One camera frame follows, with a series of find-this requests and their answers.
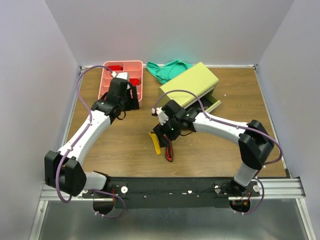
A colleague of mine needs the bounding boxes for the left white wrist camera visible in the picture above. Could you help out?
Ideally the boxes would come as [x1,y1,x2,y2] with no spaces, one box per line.
[111,71,130,90]

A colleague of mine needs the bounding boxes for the aluminium rail frame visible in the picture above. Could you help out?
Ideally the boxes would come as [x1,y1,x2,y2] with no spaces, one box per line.
[28,65,317,240]

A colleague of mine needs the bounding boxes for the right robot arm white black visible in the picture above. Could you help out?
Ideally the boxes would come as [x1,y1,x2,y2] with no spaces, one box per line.
[151,100,275,196]

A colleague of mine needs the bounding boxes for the red item middle compartment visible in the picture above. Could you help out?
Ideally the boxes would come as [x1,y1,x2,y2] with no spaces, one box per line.
[129,78,140,86]

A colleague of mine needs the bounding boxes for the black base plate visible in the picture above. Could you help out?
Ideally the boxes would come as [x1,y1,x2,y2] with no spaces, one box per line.
[82,177,260,212]

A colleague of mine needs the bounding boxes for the red black utility knife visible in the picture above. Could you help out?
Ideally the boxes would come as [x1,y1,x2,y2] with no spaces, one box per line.
[165,140,174,162]

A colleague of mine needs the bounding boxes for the green cloth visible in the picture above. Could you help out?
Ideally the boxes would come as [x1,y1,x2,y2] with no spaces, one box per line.
[146,60,193,85]

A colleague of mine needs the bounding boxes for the yellow utility knife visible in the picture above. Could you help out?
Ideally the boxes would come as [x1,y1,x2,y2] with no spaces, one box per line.
[149,131,161,155]

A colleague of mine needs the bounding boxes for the pink compartment tray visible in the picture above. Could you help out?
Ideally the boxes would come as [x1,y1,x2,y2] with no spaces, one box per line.
[98,60,143,108]

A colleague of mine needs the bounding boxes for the red item back compartment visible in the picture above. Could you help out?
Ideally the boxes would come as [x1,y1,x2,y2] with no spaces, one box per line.
[108,65,123,71]

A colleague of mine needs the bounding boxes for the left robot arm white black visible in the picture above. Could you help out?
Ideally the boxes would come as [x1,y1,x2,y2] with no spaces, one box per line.
[44,72,140,198]

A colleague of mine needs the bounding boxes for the red item compartment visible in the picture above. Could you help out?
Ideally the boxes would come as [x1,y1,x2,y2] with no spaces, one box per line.
[108,65,123,71]
[129,78,140,86]

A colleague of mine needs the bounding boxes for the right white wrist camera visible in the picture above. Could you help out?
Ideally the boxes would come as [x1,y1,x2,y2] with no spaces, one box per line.
[151,107,169,126]

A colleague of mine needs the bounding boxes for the olive green drawer cabinet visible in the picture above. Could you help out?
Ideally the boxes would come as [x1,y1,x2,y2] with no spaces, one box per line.
[156,62,221,113]

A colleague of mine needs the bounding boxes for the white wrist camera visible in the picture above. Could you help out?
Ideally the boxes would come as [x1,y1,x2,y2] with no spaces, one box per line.
[111,71,130,90]
[151,107,169,126]

